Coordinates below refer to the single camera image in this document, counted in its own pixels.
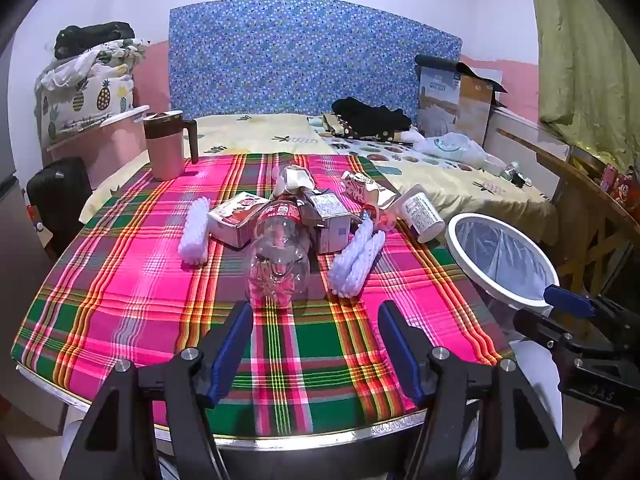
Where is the white foam net sleeve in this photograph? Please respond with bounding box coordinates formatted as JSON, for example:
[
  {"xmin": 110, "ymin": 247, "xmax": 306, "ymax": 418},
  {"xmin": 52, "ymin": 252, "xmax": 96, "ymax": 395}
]
[
  {"xmin": 178, "ymin": 197, "xmax": 210, "ymax": 266},
  {"xmin": 329, "ymin": 212, "xmax": 386, "ymax": 298}
]

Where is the clear cola plastic bottle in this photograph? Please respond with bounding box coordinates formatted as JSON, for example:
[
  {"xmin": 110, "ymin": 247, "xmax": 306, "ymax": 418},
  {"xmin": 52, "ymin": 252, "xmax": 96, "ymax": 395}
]
[{"xmin": 245, "ymin": 200, "xmax": 310, "ymax": 309}]

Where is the red strawberry milk carton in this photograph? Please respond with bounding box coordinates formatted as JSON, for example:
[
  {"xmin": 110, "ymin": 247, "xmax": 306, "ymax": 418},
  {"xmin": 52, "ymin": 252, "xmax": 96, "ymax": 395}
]
[{"xmin": 208, "ymin": 192, "xmax": 269, "ymax": 249}]

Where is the clear jelly cup red content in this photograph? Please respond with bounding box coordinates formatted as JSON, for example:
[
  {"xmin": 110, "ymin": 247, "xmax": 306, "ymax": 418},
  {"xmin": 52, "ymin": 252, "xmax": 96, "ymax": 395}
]
[{"xmin": 362, "ymin": 204, "xmax": 397, "ymax": 232}]

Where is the purple drink carton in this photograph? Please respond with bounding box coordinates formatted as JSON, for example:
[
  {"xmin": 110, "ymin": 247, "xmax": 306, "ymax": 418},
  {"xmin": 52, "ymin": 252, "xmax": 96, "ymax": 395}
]
[{"xmin": 307, "ymin": 191, "xmax": 352, "ymax": 255}]

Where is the white yogurt cup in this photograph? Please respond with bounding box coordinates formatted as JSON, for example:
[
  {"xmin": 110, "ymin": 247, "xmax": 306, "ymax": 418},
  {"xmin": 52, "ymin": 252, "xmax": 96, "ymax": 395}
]
[{"xmin": 390, "ymin": 183, "xmax": 445, "ymax": 244}]

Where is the patterned crushed paper cup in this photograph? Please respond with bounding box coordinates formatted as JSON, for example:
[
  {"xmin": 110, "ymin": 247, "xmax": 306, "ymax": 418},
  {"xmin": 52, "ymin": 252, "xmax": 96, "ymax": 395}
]
[{"xmin": 341, "ymin": 171, "xmax": 398, "ymax": 209}]

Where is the white paper bag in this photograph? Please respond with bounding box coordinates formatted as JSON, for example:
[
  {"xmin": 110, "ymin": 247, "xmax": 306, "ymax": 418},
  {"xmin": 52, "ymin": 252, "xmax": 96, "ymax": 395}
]
[{"xmin": 272, "ymin": 165, "xmax": 316, "ymax": 197}]

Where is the white round trash bin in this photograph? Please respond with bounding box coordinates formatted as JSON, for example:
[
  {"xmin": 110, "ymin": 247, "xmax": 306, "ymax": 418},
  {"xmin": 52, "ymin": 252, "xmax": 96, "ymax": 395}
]
[{"xmin": 445, "ymin": 214, "xmax": 559, "ymax": 315}]

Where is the wooden chair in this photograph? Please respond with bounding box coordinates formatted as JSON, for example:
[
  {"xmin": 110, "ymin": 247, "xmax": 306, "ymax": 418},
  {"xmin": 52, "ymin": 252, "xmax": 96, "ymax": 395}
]
[{"xmin": 498, "ymin": 128, "xmax": 639, "ymax": 296}]

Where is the pink plaid tablecloth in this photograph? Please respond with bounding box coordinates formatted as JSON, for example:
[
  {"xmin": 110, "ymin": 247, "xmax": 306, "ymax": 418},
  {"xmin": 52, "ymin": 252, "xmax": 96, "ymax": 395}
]
[{"xmin": 11, "ymin": 153, "xmax": 510, "ymax": 438}]

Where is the yellow pineapple bed sheet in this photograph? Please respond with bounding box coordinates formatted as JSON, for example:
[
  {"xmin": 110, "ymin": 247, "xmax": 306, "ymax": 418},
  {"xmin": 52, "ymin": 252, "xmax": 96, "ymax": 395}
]
[{"xmin": 78, "ymin": 112, "xmax": 561, "ymax": 246}]

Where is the white plastic bag on bed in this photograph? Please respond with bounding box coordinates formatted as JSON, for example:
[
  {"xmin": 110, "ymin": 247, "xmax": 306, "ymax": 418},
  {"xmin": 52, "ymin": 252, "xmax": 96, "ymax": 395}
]
[{"xmin": 413, "ymin": 132, "xmax": 506, "ymax": 172}]

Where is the pink jug with brown lid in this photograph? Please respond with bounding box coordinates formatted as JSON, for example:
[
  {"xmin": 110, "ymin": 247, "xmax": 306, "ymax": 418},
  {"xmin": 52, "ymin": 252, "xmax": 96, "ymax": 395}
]
[{"xmin": 143, "ymin": 110, "xmax": 200, "ymax": 181}]

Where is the green curtain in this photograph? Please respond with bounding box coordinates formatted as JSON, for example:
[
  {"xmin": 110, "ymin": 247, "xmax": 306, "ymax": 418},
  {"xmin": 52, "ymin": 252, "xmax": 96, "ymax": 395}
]
[{"xmin": 534, "ymin": 0, "xmax": 639, "ymax": 169}]

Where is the black suitcase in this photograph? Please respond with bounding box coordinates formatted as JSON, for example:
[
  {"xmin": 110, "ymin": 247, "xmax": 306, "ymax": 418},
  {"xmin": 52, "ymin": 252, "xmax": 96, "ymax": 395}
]
[{"xmin": 26, "ymin": 156, "xmax": 92, "ymax": 257}]

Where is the cardboard box by bed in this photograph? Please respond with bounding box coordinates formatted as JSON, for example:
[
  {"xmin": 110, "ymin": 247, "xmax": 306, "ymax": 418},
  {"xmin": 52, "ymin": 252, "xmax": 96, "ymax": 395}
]
[{"xmin": 414, "ymin": 54, "xmax": 506, "ymax": 145}]

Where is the pink storage box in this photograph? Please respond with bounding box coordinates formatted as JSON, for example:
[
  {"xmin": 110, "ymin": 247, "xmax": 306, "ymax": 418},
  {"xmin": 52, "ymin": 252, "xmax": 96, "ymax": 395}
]
[{"xmin": 47, "ymin": 105, "xmax": 150, "ymax": 188}]

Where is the black clothing on bed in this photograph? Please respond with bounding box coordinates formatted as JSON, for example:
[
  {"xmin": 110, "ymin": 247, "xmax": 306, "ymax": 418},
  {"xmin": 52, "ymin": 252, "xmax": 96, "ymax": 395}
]
[{"xmin": 332, "ymin": 96, "xmax": 411, "ymax": 142}]

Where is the blue floral headboard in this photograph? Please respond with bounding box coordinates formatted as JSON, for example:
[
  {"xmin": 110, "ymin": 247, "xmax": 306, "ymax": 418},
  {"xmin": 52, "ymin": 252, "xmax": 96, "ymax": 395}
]
[{"xmin": 168, "ymin": 0, "xmax": 463, "ymax": 118}]

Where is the pineapple print bedding pile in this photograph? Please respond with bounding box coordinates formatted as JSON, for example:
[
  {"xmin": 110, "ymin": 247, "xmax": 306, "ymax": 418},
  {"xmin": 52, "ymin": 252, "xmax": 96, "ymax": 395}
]
[{"xmin": 35, "ymin": 38, "xmax": 150, "ymax": 148}]

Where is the black bag on pile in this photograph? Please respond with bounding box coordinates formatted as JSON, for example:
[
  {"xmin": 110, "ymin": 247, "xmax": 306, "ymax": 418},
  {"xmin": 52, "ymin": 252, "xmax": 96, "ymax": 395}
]
[{"xmin": 53, "ymin": 22, "xmax": 134, "ymax": 60}]

